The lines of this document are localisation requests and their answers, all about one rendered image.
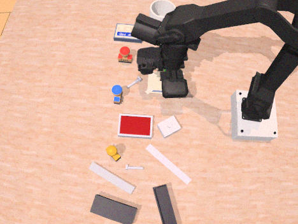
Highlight white ceramic mug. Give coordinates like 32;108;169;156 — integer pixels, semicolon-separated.
150;0;176;22

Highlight red-handled rubber stamp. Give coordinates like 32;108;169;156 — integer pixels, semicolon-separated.
118;46;132;64

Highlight cream paper card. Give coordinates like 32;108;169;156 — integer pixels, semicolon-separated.
145;71;162;94

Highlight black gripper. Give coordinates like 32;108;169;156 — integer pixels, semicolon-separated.
160;43;188;99

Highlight white flat bar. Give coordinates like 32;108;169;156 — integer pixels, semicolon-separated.
145;144;191;185
89;162;135;194

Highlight blue-handled stamp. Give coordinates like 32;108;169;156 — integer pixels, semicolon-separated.
111;85;122;104

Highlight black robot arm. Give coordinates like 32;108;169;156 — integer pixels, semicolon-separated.
131;0;298;122

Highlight orange rubber stamp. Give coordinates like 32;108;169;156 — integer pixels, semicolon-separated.
106;145;121;161

